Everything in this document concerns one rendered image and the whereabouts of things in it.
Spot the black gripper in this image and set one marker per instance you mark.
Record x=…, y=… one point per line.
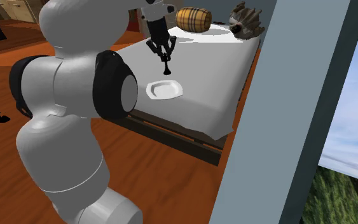
x=159, y=31

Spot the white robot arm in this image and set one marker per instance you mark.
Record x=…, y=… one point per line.
x=67, y=155

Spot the yellow striped barrel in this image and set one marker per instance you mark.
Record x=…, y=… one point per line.
x=194, y=19

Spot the white plate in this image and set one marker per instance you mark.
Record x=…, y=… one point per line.
x=164, y=90

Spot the bed with white sheet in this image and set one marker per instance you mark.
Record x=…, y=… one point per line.
x=203, y=77

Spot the brown grey ridged object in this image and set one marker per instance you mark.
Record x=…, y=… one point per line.
x=247, y=21

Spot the beige wooden cabinet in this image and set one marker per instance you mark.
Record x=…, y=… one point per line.
x=20, y=9

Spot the window with dark frame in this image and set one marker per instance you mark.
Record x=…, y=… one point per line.
x=352, y=124

